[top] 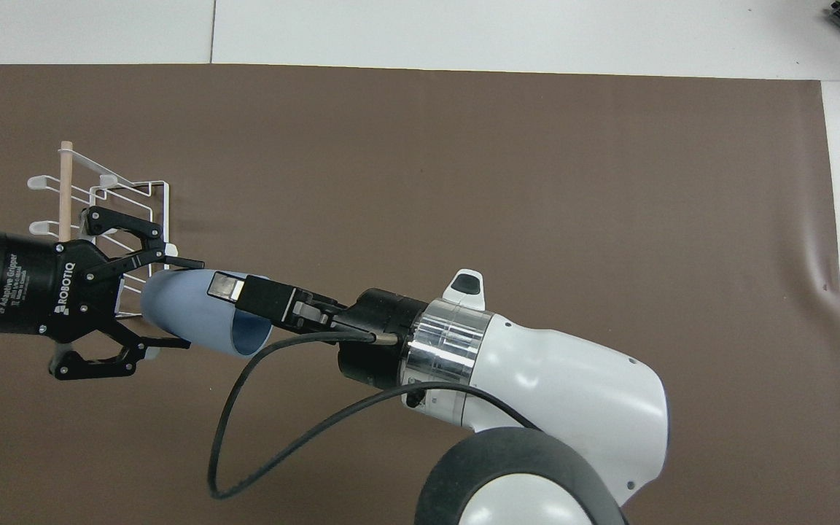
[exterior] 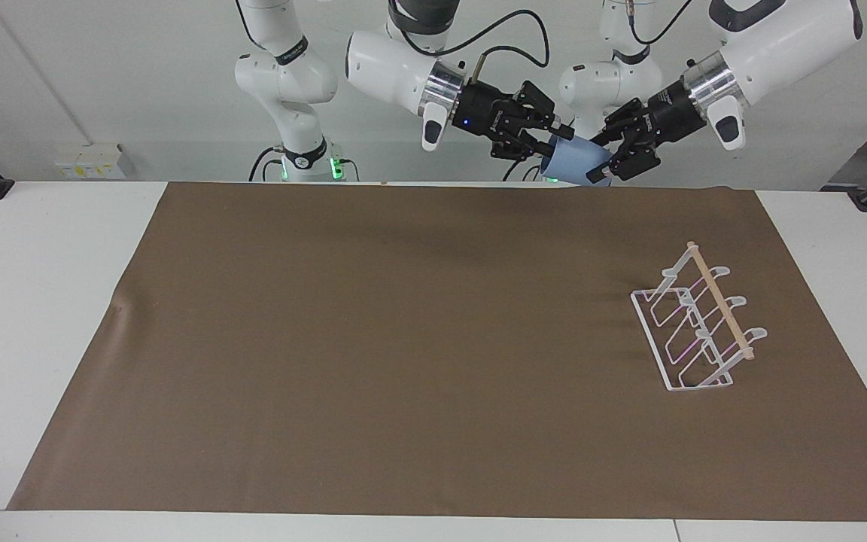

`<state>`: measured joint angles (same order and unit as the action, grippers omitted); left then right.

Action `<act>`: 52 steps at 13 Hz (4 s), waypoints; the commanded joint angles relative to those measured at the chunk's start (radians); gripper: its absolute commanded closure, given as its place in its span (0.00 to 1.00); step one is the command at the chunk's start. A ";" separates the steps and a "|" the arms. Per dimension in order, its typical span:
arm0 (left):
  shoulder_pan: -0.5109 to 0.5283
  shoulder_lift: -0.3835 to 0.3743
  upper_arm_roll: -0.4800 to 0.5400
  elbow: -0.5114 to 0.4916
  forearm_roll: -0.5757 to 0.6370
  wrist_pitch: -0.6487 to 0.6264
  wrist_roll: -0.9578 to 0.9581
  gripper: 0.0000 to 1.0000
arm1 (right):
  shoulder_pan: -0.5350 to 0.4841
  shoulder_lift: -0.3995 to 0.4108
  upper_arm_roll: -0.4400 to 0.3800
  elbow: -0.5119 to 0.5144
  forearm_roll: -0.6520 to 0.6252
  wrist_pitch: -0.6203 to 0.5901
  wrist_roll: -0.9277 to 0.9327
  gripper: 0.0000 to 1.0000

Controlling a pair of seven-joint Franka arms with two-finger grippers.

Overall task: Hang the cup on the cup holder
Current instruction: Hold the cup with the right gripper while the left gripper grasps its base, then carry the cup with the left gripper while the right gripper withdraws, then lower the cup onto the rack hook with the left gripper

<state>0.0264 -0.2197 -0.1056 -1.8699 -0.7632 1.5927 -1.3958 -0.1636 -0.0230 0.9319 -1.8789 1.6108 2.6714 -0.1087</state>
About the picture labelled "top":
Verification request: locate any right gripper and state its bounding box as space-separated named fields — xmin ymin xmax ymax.
xmin=324 ymin=288 xmax=432 ymax=392

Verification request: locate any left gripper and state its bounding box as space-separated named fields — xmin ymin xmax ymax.
xmin=0 ymin=206 xmax=205 ymax=382

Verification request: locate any blue-grey cup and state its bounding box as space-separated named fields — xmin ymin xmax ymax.
xmin=141 ymin=268 xmax=274 ymax=358

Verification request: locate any white wire cup holder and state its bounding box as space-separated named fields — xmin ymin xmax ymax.
xmin=26 ymin=140 xmax=174 ymax=362

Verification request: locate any black cable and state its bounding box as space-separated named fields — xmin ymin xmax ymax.
xmin=207 ymin=328 xmax=539 ymax=501

